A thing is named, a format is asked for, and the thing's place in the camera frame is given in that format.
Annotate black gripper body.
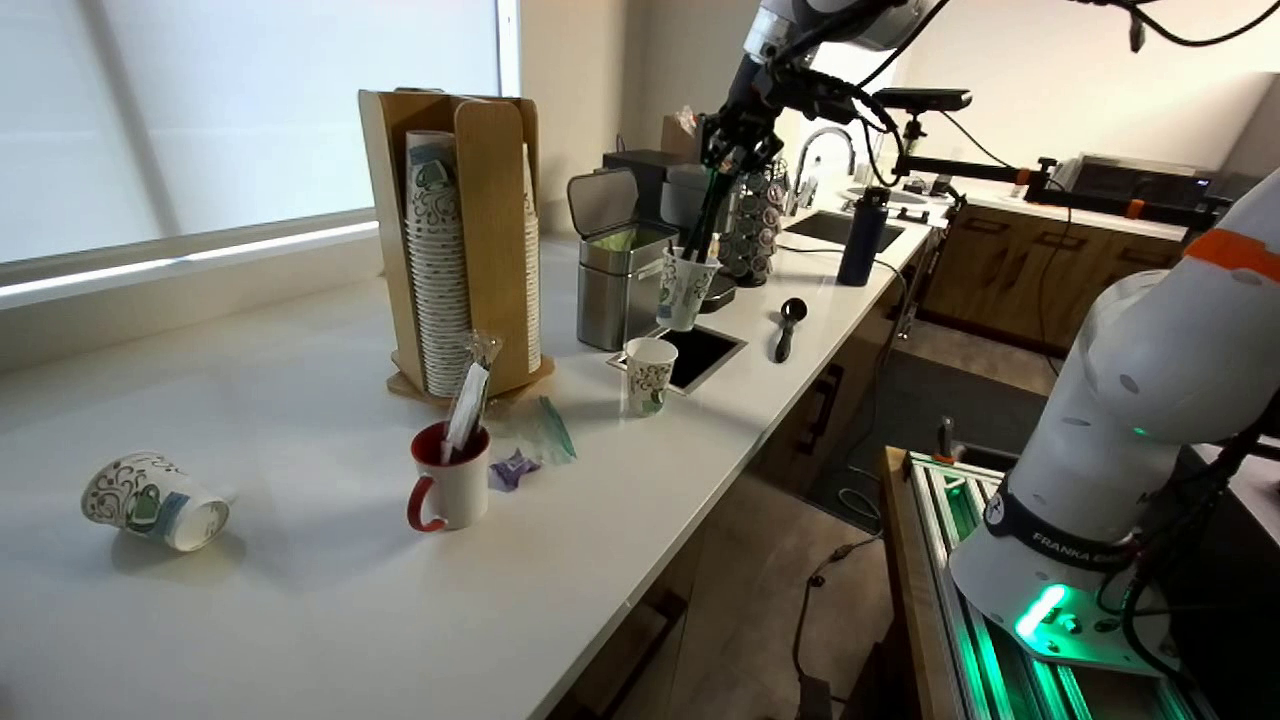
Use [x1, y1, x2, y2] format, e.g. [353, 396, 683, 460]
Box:
[714, 78, 792, 168]

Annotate black tongs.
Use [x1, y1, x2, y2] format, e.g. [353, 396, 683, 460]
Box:
[678, 168, 736, 273]

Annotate wooden cup dispenser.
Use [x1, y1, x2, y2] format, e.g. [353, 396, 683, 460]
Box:
[353, 85, 562, 406]

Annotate brown paper bag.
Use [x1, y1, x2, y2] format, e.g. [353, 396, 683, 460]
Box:
[655, 108, 714, 168]

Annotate patterned tall jar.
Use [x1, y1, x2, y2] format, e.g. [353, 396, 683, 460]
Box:
[718, 156, 792, 293]

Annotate chrome faucet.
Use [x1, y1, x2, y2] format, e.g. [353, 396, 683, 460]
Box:
[792, 122, 860, 206]

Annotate green bin liner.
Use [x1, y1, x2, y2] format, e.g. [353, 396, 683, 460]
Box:
[590, 223, 643, 261]

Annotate black bottle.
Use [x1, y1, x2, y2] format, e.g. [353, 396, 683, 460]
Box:
[833, 184, 892, 293]

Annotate steel trash bin black lid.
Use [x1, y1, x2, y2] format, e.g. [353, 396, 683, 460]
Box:
[563, 162, 679, 357]

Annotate black scoop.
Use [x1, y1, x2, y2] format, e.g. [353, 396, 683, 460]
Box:
[768, 293, 813, 367]

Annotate black counter sink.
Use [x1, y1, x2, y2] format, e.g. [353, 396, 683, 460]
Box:
[661, 323, 747, 396]

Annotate white lid stack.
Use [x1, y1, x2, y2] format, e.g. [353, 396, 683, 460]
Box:
[515, 138, 546, 367]

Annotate stack of floral paper cups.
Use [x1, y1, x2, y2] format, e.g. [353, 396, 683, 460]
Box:
[401, 127, 479, 402]

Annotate clear plastic wrapper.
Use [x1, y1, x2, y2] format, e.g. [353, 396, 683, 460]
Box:
[527, 392, 581, 467]

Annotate brown wood cabinet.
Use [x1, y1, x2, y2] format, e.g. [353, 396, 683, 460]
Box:
[917, 199, 1191, 361]

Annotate stirrer sticks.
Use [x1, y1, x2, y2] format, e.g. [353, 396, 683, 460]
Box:
[440, 329, 509, 465]

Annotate purple packet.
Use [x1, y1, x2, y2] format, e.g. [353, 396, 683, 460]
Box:
[487, 448, 546, 492]

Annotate black appliance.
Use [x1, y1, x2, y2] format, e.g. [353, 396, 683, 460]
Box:
[1059, 151, 1231, 233]

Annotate white roller window blind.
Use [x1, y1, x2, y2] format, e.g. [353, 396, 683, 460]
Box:
[82, 0, 509, 246]
[0, 0, 178, 267]

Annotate black stereo camera bar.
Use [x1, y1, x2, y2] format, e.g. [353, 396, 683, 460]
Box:
[869, 85, 976, 118]

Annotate black camera stand rod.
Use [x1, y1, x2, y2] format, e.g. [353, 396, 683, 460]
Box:
[902, 149, 1072, 190]

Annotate white mug red handle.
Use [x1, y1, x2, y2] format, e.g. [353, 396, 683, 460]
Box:
[405, 417, 496, 540]

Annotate black floor cable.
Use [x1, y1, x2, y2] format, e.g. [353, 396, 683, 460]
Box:
[781, 529, 872, 720]

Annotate robot mounting base frame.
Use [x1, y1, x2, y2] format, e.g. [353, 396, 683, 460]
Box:
[876, 444, 1212, 720]

